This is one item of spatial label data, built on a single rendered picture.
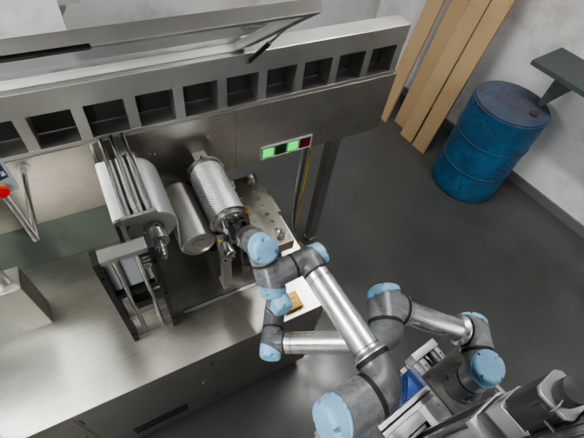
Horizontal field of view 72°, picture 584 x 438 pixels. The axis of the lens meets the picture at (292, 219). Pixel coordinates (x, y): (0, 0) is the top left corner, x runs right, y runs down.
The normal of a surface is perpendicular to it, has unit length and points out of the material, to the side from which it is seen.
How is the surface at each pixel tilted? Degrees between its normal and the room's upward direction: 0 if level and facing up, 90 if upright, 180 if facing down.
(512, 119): 0
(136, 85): 90
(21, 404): 0
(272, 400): 0
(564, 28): 90
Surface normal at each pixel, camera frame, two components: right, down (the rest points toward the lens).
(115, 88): 0.46, 0.74
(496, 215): 0.11, -0.60
